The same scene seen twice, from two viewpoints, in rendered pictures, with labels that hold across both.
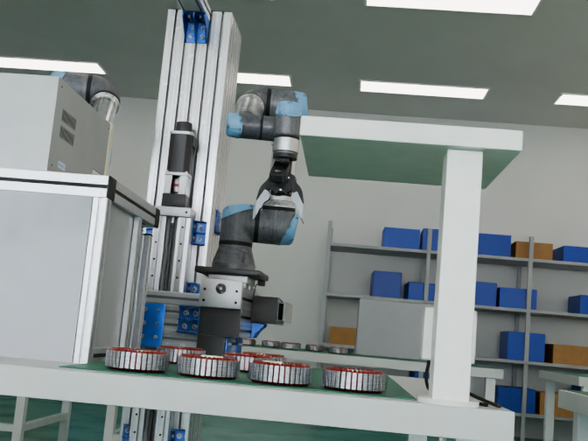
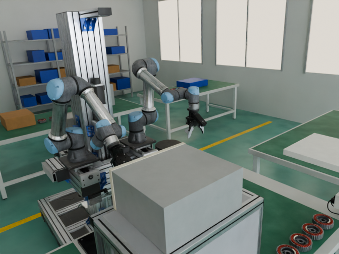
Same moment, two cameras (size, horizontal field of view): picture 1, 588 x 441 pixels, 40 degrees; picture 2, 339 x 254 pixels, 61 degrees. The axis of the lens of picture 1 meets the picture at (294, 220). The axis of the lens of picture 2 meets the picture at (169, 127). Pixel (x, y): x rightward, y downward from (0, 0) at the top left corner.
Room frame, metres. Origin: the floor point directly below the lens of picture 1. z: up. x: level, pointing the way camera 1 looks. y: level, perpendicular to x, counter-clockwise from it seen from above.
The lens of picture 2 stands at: (1.01, 1.46, 1.89)
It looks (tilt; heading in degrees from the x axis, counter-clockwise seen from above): 19 degrees down; 318
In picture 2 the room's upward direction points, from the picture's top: 3 degrees counter-clockwise
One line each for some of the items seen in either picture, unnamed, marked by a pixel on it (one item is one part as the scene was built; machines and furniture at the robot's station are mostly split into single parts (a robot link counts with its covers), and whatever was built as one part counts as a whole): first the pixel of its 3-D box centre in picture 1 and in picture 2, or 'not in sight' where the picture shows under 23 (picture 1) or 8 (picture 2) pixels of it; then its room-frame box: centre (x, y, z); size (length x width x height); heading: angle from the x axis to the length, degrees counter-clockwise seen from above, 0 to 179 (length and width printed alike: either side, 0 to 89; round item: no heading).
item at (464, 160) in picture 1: (395, 267); (324, 184); (1.49, -0.19, 0.98); 0.37 x 0.35 x 0.46; 86
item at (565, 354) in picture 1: (570, 354); (109, 68); (8.17, -2.86, 0.87); 0.42 x 0.40 x 0.19; 85
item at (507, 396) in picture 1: (512, 398); not in sight; (8.20, -2.31, 0.40); 0.42 x 0.36 x 0.23; 176
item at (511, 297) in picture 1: (514, 299); not in sight; (8.20, -2.29, 1.38); 0.42 x 0.36 x 0.20; 174
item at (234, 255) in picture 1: (234, 256); (136, 134); (2.80, 0.19, 1.09); 0.15 x 0.15 x 0.10
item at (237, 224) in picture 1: (240, 223); (136, 120); (2.80, 0.19, 1.20); 0.13 x 0.12 x 0.14; 92
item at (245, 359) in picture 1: (247, 362); not in sight; (1.79, 0.07, 0.77); 0.11 x 0.11 x 0.04
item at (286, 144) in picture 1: (284, 147); (193, 106); (2.31, 0.05, 1.37); 0.08 x 0.08 x 0.05
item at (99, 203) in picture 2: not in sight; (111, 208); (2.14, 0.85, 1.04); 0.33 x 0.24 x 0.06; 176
